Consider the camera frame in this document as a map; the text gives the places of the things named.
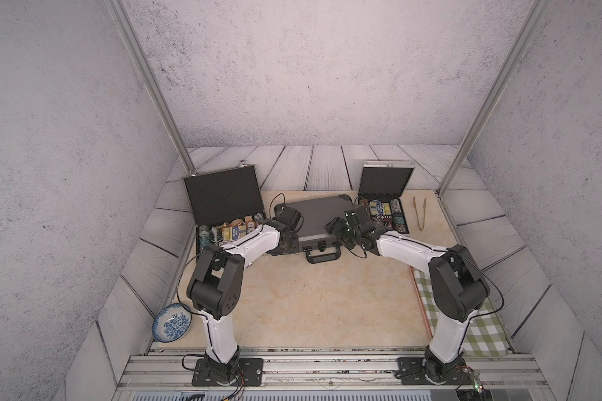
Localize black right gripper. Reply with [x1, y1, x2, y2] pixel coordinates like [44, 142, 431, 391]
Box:
[324, 215, 361, 249]

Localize black poker case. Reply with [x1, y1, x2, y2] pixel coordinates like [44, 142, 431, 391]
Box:
[182, 165, 265, 252]
[268, 195, 353, 264]

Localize small silver poker case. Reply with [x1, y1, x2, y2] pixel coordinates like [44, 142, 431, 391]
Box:
[358, 160, 415, 235]

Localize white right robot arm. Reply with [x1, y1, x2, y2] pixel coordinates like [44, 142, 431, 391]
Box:
[325, 205, 490, 375]

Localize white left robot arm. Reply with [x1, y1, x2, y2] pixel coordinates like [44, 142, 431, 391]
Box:
[187, 206, 304, 381]

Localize Texas Hold'em card box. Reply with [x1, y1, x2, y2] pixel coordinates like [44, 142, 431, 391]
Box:
[222, 225, 247, 242]

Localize wooden tongs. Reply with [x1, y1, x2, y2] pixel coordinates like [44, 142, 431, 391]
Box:
[413, 197, 427, 232]

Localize silver trophy cup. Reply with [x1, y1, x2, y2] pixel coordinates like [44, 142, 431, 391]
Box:
[209, 227, 222, 245]

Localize blue patterned bowl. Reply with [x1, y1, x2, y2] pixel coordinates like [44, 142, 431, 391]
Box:
[152, 303, 192, 343]

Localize green checkered cloth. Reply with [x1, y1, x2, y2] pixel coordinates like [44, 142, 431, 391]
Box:
[411, 267, 510, 357]

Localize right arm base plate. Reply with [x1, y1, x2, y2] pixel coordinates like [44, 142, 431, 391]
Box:
[394, 358, 474, 386]

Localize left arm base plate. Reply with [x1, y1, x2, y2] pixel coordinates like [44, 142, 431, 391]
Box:
[192, 356, 264, 387]

